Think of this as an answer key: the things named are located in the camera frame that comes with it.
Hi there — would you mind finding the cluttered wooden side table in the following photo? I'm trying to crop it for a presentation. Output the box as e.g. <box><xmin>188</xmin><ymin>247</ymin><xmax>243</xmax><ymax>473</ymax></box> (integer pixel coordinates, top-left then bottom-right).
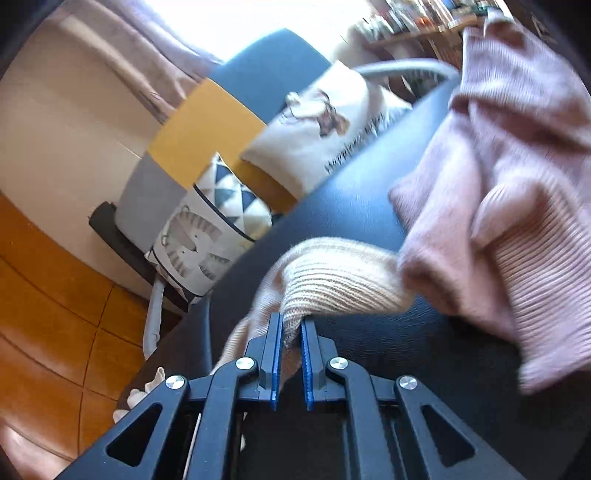
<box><xmin>355</xmin><ymin>14</ymin><xmax>509</xmax><ymax>65</ymax></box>

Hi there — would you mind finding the tiger print cushion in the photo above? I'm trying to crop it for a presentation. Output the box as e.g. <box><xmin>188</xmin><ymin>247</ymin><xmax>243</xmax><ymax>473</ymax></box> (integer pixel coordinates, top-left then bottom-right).
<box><xmin>145</xmin><ymin>152</ymin><xmax>274</xmax><ymax>304</ymax></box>

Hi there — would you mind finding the pink ribbed sweater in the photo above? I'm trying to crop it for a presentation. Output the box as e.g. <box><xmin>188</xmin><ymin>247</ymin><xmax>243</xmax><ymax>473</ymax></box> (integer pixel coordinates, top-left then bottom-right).
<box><xmin>388</xmin><ymin>9</ymin><xmax>591</xmax><ymax>395</ymax></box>

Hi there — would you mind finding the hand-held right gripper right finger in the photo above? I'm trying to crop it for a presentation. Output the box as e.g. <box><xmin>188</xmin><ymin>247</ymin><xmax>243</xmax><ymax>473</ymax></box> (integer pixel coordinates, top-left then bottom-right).
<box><xmin>300</xmin><ymin>318</ymin><xmax>527</xmax><ymax>480</ymax></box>

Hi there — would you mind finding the white ruffled knit garment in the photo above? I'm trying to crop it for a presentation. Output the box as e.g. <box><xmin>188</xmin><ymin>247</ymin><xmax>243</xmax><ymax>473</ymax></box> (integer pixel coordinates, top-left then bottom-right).
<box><xmin>113</xmin><ymin>367</ymin><xmax>167</xmax><ymax>422</ymax></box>

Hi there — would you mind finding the white deer print pillow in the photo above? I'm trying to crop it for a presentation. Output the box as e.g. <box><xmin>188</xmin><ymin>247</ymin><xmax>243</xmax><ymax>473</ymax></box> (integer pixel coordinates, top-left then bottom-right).
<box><xmin>240</xmin><ymin>60</ymin><xmax>414</xmax><ymax>195</ymax></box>

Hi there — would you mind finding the cream knit sweater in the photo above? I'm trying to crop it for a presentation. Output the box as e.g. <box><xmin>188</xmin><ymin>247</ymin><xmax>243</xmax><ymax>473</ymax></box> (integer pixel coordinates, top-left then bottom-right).
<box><xmin>210</xmin><ymin>237</ymin><xmax>416</xmax><ymax>402</ymax></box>

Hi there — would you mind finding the bright window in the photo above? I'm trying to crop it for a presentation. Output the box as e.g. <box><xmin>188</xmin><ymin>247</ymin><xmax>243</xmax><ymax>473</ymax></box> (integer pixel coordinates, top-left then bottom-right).
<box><xmin>134</xmin><ymin>0</ymin><xmax>389</xmax><ymax>65</ymax></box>

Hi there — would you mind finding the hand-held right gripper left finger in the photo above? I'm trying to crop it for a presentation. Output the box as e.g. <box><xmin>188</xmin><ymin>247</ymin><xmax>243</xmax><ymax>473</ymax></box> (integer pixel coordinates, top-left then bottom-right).
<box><xmin>55</xmin><ymin>312</ymin><xmax>283</xmax><ymax>480</ymax></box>

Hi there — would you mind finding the blue yellow grey patchwork sofa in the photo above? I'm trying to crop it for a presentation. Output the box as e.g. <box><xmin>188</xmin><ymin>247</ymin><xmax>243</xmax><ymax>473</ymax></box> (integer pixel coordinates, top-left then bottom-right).
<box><xmin>88</xmin><ymin>28</ymin><xmax>462</xmax><ymax>361</ymax></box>

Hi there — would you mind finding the cluster of jars and bottles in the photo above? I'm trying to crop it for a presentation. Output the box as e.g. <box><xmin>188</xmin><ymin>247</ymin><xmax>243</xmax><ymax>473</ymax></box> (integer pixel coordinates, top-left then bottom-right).
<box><xmin>365</xmin><ymin>0</ymin><xmax>490</xmax><ymax>33</ymax></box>

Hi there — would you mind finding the pink sheer curtain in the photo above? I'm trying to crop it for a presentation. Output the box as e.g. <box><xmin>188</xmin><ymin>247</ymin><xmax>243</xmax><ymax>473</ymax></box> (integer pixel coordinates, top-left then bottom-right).
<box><xmin>60</xmin><ymin>0</ymin><xmax>222</xmax><ymax>127</ymax></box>

